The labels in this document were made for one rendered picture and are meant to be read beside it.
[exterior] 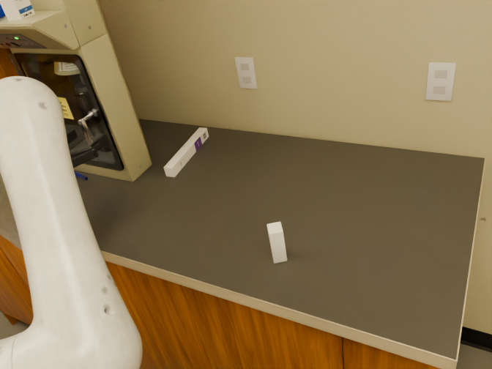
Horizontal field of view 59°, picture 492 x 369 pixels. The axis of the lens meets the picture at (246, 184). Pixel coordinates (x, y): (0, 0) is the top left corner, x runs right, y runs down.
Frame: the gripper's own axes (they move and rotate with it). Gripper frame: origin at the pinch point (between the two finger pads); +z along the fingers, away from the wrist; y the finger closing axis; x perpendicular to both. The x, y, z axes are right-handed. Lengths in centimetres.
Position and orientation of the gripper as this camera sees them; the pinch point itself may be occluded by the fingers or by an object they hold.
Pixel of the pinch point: (88, 137)
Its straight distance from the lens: 143.5
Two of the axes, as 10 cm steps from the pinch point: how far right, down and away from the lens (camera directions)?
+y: -8.8, -1.6, 4.5
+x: 1.5, 8.0, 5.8
